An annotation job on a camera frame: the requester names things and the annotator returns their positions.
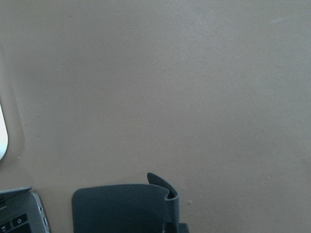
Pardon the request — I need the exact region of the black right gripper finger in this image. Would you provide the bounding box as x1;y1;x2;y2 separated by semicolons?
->
163;223;189;233

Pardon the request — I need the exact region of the black mouse pad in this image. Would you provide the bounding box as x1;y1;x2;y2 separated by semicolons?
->
71;173;181;233

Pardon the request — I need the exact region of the grey laptop computer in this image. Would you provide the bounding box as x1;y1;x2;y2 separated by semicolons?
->
0;187;51;233

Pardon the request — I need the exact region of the white desk lamp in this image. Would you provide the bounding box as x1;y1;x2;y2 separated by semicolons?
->
0;103;9;160

